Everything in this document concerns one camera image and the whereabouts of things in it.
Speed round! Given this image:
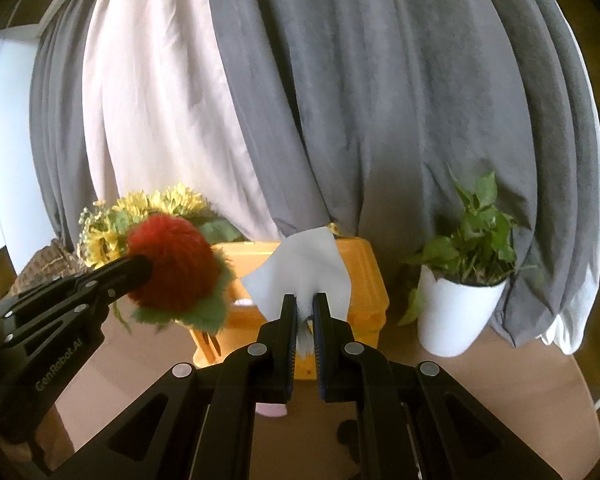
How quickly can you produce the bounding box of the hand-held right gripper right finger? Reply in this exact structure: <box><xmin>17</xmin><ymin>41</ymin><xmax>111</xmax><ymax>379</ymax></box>
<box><xmin>312</xmin><ymin>292</ymin><xmax>548</xmax><ymax>480</ymax></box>

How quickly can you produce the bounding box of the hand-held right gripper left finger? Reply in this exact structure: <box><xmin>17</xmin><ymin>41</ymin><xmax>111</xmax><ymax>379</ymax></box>
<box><xmin>45</xmin><ymin>294</ymin><xmax>299</xmax><ymax>480</ymax></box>

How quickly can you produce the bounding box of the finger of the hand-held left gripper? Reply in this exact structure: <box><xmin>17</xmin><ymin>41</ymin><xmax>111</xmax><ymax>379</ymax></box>
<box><xmin>0</xmin><ymin>255</ymin><xmax>154</xmax><ymax>325</ymax></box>
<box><xmin>1</xmin><ymin>301</ymin><xmax>112</xmax><ymax>352</ymax></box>

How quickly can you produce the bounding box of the red plush strawberry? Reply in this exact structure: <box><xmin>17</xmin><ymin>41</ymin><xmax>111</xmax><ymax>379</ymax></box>
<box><xmin>126</xmin><ymin>214</ymin><xmax>239</xmax><ymax>336</ymax></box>

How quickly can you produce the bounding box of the orange plastic crate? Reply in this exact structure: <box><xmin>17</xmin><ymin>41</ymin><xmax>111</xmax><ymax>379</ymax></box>
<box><xmin>190</xmin><ymin>239</ymin><xmax>390</xmax><ymax>379</ymax></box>

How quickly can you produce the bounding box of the white and black cloth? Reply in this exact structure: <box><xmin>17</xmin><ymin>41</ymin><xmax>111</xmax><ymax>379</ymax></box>
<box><xmin>241</xmin><ymin>227</ymin><xmax>352</xmax><ymax>357</ymax></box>

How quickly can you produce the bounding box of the sunflower bouquet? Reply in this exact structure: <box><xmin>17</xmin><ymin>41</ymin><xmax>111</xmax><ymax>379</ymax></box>
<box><xmin>77</xmin><ymin>183</ymin><xmax>247</xmax><ymax>337</ymax></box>

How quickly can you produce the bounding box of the brown patterned cushion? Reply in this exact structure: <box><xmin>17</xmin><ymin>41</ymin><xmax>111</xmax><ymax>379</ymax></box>
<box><xmin>11</xmin><ymin>239</ymin><xmax>89</xmax><ymax>297</ymax></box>

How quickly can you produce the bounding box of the narrow grey curtain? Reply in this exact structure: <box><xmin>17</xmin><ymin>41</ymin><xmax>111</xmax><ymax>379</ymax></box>
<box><xmin>28</xmin><ymin>10</ymin><xmax>108</xmax><ymax>252</ymax></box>

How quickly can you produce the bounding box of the white plant pot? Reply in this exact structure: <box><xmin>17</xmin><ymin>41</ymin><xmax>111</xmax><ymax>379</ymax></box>
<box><xmin>416</xmin><ymin>265</ymin><xmax>509</xmax><ymax>359</ymax></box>

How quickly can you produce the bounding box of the beige curtain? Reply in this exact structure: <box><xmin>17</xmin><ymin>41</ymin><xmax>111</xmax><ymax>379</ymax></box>
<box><xmin>82</xmin><ymin>0</ymin><xmax>303</xmax><ymax>242</ymax></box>

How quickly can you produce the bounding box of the green potted plant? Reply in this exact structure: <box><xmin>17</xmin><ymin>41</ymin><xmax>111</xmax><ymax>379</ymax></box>
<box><xmin>399</xmin><ymin>165</ymin><xmax>539</xmax><ymax>327</ymax></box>

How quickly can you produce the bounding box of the white sheer curtain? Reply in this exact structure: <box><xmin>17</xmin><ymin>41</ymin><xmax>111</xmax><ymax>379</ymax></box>
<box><xmin>540</xmin><ymin>10</ymin><xmax>600</xmax><ymax>357</ymax></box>

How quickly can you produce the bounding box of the wide grey curtain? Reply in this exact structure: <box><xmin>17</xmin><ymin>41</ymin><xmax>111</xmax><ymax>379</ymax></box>
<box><xmin>207</xmin><ymin>0</ymin><xmax>600</xmax><ymax>348</ymax></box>

